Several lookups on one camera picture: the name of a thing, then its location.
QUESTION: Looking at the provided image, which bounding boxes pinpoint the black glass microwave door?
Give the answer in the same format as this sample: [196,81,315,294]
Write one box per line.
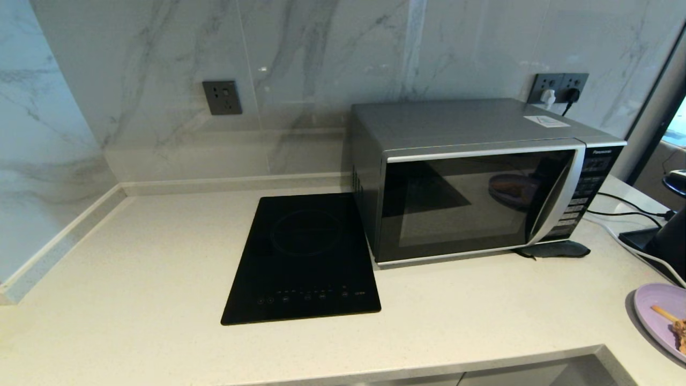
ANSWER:
[375,140,586,264]

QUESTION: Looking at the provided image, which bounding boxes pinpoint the purple plate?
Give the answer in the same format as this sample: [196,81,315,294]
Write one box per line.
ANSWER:
[633,283,686,363]

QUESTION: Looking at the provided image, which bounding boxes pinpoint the silver microwave oven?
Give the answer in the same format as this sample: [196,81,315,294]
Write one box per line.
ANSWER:
[349,98,628,269]

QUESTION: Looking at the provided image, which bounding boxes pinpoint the black pad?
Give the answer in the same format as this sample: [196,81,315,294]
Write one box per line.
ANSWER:
[513,241,592,261]

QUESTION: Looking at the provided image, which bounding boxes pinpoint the black induction cooktop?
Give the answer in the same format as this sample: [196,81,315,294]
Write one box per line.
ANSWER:
[220,192,382,326]

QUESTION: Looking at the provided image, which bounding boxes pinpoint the white paper sticker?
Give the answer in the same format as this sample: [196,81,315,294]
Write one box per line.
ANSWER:
[524,115,571,129]

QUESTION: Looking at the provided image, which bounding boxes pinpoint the flat black appliance base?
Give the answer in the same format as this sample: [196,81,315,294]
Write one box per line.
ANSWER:
[618,227,665,254]

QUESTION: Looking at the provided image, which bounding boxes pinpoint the black round stool seat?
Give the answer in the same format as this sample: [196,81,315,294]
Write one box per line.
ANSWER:
[662,169,686,198]

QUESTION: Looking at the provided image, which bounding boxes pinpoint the yellow french fry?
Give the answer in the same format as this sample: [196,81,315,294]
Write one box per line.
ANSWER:
[651,305,682,324]

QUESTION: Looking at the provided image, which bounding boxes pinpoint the grey wall socket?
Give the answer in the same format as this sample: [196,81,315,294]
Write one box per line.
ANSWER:
[561,73,590,103]
[202,80,243,116]
[527,73,563,106]

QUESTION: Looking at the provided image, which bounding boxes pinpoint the thin black cable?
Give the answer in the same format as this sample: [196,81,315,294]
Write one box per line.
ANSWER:
[586,210,664,229]
[596,191,677,220]

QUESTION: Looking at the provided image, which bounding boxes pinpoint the dark door frame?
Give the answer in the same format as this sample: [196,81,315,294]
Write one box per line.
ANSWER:
[611,21,686,185]

